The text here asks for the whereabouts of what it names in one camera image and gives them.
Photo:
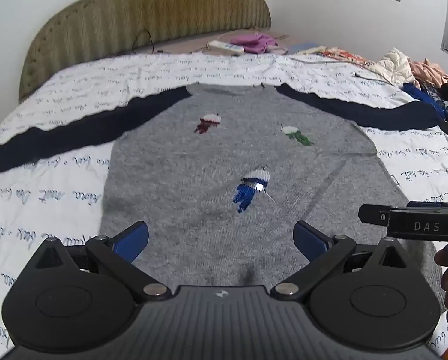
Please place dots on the blue cloth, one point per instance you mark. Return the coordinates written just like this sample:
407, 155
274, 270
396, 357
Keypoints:
422, 97

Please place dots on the grey sweater with navy sleeves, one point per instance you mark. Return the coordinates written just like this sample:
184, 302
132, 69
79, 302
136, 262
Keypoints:
209, 150

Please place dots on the floral cloth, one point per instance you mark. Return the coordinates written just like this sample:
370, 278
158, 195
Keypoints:
346, 55

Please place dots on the white printed blanket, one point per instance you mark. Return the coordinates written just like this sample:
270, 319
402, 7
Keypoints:
77, 82

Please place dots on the purple cloth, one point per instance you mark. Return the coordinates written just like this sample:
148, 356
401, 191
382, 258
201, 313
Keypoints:
252, 43

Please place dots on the white power strip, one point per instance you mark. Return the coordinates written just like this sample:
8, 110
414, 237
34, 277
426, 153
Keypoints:
226, 47

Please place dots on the olive padded headboard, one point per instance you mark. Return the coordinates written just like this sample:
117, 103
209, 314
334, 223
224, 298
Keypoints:
152, 7

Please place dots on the pink cloth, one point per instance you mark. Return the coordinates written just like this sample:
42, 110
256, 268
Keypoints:
430, 71

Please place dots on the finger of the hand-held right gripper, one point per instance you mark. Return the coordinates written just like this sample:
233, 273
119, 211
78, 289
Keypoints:
374, 215

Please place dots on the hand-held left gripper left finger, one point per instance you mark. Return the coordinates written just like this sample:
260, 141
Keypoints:
132, 242

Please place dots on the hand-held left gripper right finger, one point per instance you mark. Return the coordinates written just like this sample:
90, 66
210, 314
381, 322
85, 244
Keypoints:
308, 242

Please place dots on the white puffy jacket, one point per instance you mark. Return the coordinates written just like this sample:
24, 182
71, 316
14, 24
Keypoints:
394, 63

